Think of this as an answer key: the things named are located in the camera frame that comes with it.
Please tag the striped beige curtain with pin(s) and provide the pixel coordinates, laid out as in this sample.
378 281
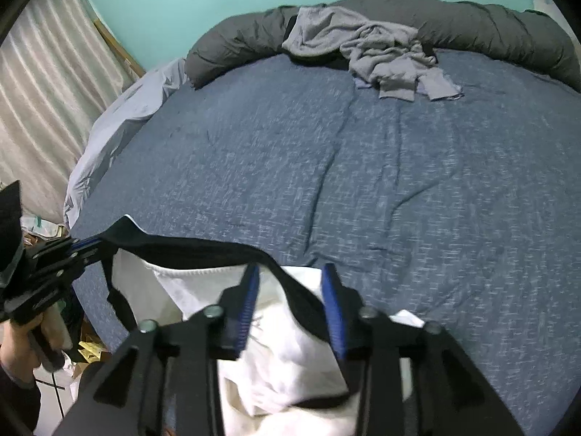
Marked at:
57 77

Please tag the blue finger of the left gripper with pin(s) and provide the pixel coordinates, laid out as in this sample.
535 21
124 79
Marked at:
83 246

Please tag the white polo shirt black trim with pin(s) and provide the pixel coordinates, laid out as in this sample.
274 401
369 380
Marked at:
286 380

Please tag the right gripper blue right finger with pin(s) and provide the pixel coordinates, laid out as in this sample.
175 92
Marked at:
452 397

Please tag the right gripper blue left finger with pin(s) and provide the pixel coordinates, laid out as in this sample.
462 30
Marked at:
126 395

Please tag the wooden frame by wall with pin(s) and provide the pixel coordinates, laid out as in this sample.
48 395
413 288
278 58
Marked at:
125 58

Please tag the blue patterned bed sheet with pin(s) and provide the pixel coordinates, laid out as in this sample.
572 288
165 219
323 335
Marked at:
465 212

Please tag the person's left hand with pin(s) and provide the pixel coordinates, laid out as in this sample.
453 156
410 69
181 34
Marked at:
18 358

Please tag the grey crumpled garment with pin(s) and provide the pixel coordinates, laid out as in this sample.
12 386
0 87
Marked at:
384 55

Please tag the light grey blanket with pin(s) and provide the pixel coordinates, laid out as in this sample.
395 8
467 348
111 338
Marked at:
115 128

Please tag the clutter on floor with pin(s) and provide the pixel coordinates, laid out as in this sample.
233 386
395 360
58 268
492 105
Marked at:
65 317

